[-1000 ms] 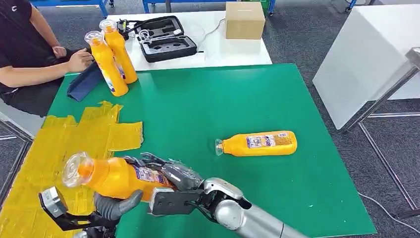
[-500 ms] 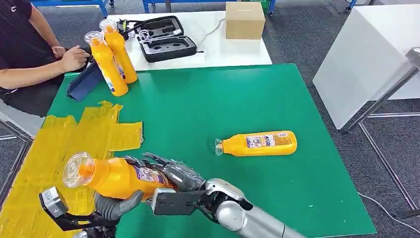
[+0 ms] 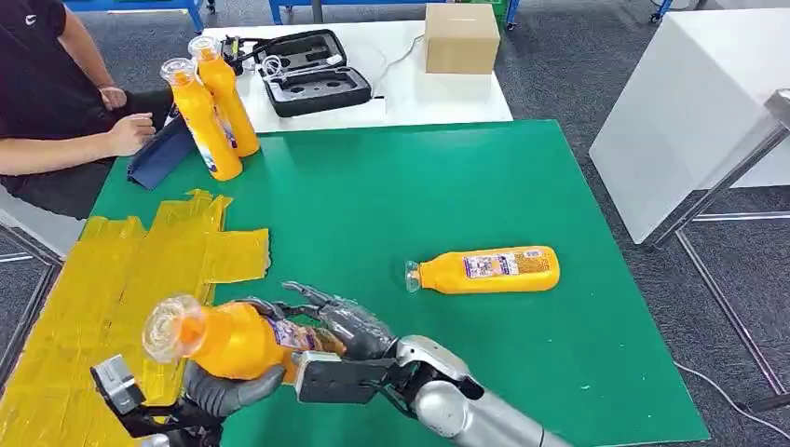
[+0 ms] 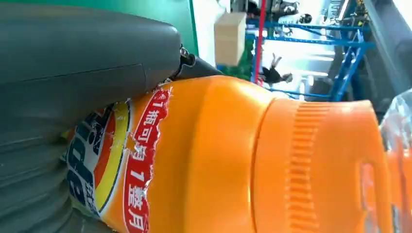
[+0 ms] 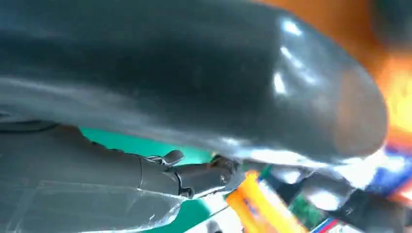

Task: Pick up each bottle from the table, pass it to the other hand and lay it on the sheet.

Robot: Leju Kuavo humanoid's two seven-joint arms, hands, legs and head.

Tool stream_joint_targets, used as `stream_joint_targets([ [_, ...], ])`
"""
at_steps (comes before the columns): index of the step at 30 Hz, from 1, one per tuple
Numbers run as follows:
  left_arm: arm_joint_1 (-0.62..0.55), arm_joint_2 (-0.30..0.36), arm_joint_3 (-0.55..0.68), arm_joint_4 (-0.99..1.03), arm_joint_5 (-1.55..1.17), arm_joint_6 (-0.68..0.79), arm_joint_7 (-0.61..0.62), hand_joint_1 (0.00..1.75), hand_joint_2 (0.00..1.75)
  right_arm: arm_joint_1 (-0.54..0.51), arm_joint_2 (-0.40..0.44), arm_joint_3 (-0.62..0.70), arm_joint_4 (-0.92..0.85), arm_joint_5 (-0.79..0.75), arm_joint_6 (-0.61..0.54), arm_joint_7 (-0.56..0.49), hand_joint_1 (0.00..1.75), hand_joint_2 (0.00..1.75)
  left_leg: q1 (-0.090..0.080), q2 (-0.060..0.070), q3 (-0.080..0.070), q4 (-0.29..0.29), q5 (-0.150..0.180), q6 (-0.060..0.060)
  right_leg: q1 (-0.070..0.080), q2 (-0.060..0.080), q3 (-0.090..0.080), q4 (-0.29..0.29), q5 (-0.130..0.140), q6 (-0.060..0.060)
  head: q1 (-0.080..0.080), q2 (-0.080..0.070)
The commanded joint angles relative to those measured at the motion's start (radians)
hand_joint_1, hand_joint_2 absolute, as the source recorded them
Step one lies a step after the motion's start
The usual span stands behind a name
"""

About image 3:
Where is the chrome metal frame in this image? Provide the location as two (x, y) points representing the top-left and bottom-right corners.
(0, 222), (66, 384)
(641, 88), (790, 413)

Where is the thin white cable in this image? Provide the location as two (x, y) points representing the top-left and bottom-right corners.
(370, 34), (427, 100)

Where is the green mat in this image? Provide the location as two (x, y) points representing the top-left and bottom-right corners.
(89, 120), (710, 447)

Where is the orange drink bottle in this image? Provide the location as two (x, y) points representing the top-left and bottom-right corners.
(404, 246), (562, 296)
(142, 293), (347, 382)
(159, 57), (244, 183)
(187, 34), (262, 159)

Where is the person's right hand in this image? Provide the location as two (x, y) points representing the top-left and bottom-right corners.
(105, 113), (157, 158)

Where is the coiled white cable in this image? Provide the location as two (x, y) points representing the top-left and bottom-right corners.
(261, 54), (289, 80)

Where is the blue tablet case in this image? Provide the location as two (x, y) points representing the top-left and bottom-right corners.
(128, 114), (198, 191)

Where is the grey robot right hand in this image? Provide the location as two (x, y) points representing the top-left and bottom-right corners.
(237, 280), (398, 362)

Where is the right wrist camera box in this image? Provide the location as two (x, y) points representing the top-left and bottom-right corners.
(293, 351), (400, 407)

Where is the white table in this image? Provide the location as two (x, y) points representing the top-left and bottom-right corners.
(200, 20), (514, 134)

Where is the open black foam case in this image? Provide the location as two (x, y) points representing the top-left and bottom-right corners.
(255, 29), (374, 119)

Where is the blue table frame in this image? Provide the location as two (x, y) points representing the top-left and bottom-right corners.
(61, 0), (208, 34)

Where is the black meter device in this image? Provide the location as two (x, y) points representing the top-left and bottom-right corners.
(219, 35), (243, 70)

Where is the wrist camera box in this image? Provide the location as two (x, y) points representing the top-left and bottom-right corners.
(293, 351), (400, 407)
(90, 354), (147, 415)

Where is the yellow sheet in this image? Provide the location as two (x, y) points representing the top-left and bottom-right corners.
(0, 189), (271, 447)

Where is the pale grey bench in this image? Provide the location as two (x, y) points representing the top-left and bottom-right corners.
(0, 187), (87, 259)

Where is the person's hand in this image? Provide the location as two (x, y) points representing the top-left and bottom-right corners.
(105, 113), (157, 158)
(98, 86), (129, 113)

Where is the person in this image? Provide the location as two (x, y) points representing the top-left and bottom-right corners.
(0, 0), (174, 220)

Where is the white cabinet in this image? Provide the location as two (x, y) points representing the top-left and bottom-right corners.
(588, 8), (790, 247)

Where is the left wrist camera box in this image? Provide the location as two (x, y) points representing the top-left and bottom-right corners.
(90, 354), (147, 415)

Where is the cardboard box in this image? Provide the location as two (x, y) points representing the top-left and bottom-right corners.
(424, 3), (501, 75)

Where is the person's left hand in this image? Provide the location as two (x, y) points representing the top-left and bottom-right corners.
(98, 86), (129, 113)

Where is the pale floor cable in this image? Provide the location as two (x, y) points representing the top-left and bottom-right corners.
(673, 362), (790, 440)

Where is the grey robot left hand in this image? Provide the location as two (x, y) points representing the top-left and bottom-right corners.
(182, 360), (288, 419)

